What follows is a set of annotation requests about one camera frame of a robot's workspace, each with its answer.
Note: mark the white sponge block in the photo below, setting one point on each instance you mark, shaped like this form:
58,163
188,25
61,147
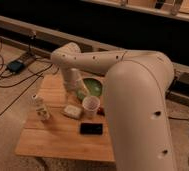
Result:
72,111

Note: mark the translucent plastic cup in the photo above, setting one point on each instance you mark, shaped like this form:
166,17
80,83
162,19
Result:
90,106

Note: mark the white plastic bottle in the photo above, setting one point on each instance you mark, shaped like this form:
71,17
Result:
40,108

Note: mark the wooden baseboard rail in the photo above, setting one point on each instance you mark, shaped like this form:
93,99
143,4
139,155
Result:
38,35

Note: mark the wooden table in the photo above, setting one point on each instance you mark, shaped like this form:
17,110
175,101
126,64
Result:
60,137

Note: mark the green ceramic bowl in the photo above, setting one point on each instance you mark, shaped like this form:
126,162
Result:
94,86

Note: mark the red pepper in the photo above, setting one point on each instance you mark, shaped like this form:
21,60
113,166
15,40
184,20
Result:
101,111

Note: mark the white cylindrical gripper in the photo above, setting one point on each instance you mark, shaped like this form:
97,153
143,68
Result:
73,81

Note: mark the black smartphone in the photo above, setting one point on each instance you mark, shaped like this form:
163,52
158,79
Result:
91,128

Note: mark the black power adapter box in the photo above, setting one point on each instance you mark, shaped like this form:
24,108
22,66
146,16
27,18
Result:
15,66

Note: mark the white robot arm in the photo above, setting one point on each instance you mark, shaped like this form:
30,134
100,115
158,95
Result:
134,100

